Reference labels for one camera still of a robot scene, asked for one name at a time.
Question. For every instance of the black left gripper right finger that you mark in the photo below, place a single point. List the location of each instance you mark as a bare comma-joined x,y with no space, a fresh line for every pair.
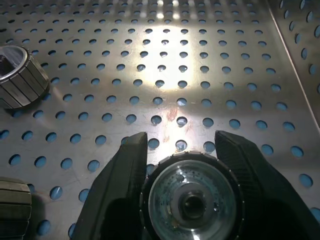
262,180

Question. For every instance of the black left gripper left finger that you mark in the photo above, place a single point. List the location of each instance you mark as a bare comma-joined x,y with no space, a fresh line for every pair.
117,190

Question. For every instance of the ribbed metal roller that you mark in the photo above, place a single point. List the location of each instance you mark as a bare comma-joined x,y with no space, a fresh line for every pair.
192,200
20,80
13,210

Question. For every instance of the perforated steel tray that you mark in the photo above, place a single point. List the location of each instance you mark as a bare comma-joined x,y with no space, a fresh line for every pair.
175,75

